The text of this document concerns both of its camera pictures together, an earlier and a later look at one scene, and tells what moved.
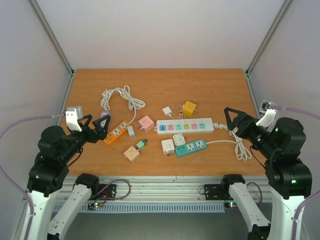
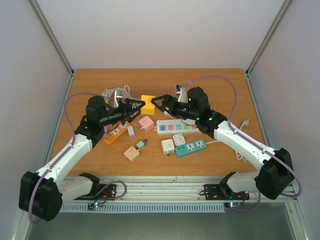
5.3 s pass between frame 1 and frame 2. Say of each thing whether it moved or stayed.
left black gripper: moved
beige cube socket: stayed
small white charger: stayed
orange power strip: stayed
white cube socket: stayed
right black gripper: moved
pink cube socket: stayed
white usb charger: stayed
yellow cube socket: moved
